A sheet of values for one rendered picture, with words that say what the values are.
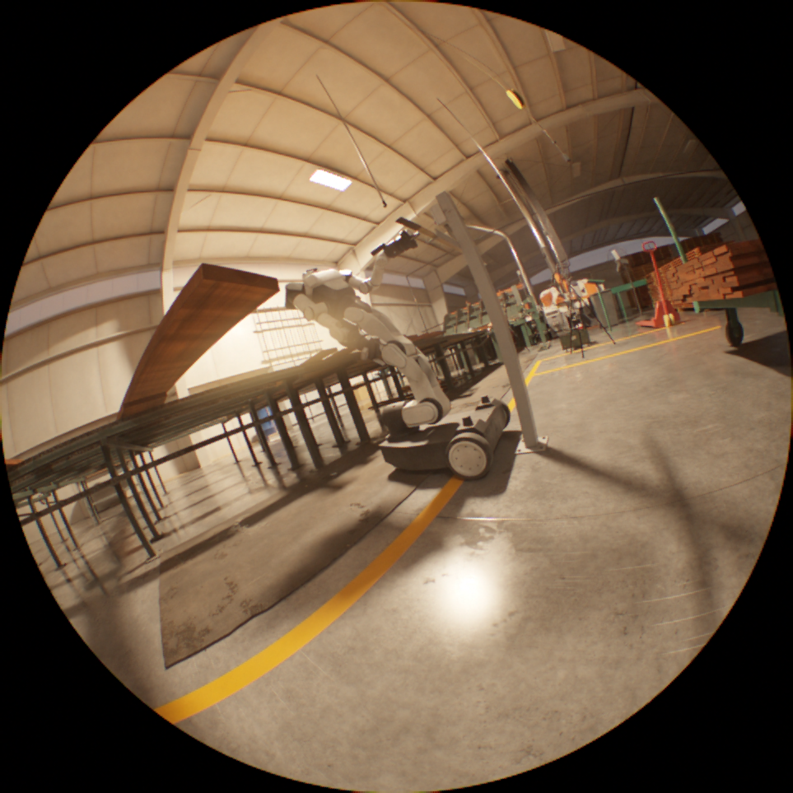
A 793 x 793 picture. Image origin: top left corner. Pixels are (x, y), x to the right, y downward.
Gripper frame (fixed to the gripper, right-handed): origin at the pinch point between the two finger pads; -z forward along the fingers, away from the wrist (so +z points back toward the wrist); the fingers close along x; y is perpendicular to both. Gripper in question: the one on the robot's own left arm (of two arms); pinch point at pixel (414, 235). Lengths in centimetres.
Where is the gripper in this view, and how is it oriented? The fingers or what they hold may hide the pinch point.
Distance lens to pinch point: 142.4
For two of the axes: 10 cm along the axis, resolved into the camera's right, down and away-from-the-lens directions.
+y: 1.1, -9.1, 4.1
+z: -7.4, 2.0, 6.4
